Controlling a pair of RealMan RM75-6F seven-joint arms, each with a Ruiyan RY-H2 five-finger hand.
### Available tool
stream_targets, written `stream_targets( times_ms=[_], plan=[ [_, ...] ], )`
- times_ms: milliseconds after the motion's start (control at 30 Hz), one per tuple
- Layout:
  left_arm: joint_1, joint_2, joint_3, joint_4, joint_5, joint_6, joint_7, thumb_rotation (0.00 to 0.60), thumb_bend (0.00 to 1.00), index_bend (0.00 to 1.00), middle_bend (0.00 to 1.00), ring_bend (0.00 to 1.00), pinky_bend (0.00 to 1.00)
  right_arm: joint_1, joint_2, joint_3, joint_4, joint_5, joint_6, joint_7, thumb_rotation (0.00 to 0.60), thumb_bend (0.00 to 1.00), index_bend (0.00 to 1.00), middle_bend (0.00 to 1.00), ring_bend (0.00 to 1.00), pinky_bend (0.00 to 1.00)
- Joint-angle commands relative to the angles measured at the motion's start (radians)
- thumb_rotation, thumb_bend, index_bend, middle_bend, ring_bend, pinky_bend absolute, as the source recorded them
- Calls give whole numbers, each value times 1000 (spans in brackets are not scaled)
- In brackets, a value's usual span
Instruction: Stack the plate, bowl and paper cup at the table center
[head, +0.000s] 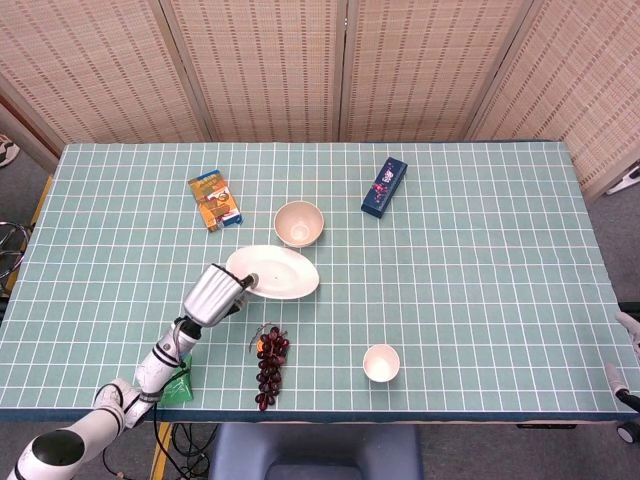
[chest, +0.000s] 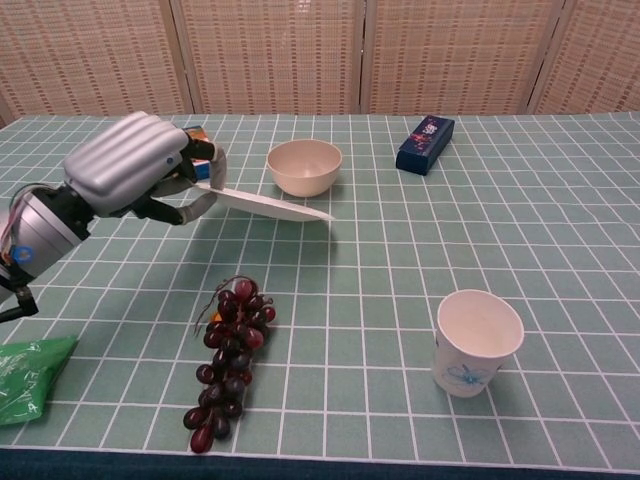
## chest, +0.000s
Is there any dark red grape bunch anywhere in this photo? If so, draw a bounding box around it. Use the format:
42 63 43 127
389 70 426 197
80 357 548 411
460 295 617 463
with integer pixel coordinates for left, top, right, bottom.
182 274 277 455

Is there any green tea packet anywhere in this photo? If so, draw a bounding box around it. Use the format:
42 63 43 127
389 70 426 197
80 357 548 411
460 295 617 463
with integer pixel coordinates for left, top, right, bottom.
0 335 80 427

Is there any orange snack box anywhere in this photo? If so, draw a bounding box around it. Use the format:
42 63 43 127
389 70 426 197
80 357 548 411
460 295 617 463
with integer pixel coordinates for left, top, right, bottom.
180 125 214 182

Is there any green grid tablecloth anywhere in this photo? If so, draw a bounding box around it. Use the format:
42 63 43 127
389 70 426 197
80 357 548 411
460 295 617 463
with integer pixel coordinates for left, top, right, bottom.
0 113 640 480

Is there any dark blue long box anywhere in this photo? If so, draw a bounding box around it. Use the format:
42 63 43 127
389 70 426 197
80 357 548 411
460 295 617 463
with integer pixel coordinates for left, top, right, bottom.
395 114 456 177

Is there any bamboo folding screen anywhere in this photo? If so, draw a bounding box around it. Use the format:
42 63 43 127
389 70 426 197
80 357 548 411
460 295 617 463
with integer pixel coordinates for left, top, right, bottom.
0 0 640 126

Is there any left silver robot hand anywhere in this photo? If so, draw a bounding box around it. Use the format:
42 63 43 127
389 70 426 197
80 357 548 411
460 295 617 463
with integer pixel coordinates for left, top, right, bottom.
63 110 230 226

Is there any beige bowl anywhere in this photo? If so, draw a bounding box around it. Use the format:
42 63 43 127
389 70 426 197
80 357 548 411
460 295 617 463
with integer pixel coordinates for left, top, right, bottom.
266 139 343 197

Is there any white paper cup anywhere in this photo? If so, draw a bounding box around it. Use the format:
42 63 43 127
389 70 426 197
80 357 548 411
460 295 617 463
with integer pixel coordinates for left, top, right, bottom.
432 289 525 399

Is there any white round plate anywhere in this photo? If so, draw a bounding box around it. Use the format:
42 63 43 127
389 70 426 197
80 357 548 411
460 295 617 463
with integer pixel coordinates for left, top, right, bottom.
192 179 335 224

